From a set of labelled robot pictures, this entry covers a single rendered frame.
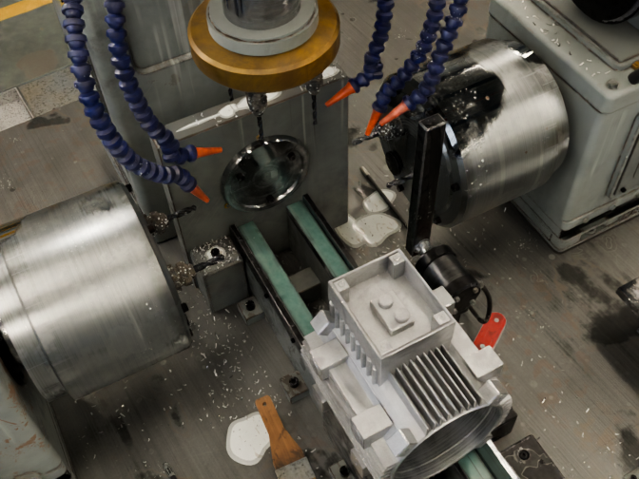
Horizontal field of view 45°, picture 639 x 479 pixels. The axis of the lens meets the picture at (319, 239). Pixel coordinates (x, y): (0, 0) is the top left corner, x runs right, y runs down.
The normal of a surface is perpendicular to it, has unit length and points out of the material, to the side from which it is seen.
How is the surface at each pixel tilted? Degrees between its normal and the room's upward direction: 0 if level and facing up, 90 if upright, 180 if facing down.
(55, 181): 0
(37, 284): 24
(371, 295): 0
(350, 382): 0
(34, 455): 90
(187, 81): 90
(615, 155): 90
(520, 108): 39
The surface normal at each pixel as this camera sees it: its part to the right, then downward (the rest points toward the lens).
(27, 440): 0.47, 0.69
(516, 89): 0.17, -0.27
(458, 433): -0.54, -0.26
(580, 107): -0.88, 0.39
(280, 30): -0.03, -0.61
